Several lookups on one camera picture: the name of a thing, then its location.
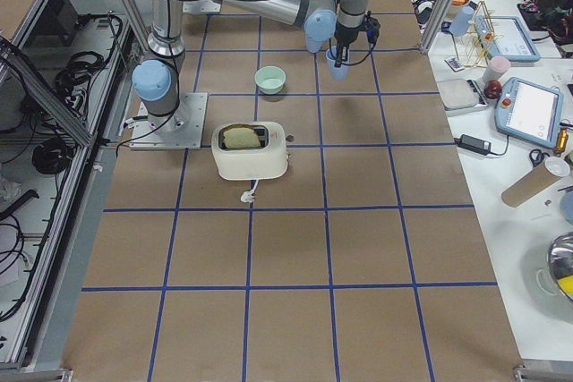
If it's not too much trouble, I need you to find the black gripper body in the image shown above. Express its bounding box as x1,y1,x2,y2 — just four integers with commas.
335,11,381,49

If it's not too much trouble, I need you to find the blue cup moved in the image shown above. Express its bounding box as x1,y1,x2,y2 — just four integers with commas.
305,34,324,54
325,47,350,81

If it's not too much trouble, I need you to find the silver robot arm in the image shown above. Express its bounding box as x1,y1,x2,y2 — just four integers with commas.
133,0,380,133

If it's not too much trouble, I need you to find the green bowl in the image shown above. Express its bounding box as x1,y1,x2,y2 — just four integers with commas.
254,65,287,95

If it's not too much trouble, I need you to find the blue cup on desk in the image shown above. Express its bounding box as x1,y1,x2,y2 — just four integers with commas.
449,6,474,37

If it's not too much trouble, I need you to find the bread slice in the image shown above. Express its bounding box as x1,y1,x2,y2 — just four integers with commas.
223,127,261,149

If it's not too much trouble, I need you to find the kitchen scale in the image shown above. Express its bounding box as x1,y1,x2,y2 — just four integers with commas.
437,79,488,116

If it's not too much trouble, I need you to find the cream toaster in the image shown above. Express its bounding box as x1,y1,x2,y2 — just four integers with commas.
211,122,288,181

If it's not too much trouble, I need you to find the black power adapter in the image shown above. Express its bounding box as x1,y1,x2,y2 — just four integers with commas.
454,134,491,156

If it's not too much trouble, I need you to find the pink cup on desk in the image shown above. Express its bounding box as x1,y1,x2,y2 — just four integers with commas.
482,55,511,83

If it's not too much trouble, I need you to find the far teach pendant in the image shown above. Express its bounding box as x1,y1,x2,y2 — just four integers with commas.
474,15,541,63

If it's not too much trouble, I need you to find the teach pendant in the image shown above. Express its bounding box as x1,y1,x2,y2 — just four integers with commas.
494,77,563,149
474,15,541,63

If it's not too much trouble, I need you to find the near teach pendant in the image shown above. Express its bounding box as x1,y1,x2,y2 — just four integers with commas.
494,77,563,149

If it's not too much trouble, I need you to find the cardboard tube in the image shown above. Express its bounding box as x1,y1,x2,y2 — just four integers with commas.
500,157,570,208

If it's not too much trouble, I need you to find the metal bowl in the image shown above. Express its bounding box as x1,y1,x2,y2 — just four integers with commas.
535,232,572,302

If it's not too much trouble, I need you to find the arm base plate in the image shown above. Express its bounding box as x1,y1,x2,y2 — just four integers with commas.
183,0,221,15
128,92,208,150

